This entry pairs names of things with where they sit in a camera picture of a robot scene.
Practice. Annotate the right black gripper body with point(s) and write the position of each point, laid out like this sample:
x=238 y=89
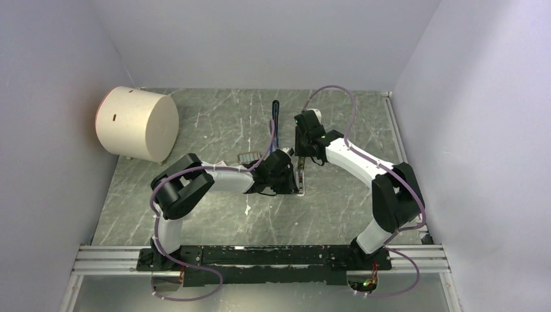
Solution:
x=301 y=149

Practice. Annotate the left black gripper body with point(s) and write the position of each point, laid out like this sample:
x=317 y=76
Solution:
x=282 y=184

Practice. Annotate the beige white stapler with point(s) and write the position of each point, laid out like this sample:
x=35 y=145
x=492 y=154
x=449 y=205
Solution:
x=300 y=176

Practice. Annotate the staple box tray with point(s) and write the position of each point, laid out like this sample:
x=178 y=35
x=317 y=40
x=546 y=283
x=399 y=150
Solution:
x=248 y=157

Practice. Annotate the blue black stapler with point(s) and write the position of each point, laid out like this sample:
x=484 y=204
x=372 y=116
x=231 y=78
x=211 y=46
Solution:
x=275 y=118

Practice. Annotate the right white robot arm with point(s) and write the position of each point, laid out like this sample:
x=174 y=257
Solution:
x=394 y=189

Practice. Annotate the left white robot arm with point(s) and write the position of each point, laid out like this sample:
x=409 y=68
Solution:
x=180 y=188

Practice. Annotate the cream cylindrical container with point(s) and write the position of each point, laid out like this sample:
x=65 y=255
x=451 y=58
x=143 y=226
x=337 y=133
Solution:
x=137 y=124

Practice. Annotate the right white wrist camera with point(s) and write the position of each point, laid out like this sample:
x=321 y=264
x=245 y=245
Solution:
x=318 y=114

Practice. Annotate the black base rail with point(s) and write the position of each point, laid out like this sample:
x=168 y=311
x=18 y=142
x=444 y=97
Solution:
x=208 y=265

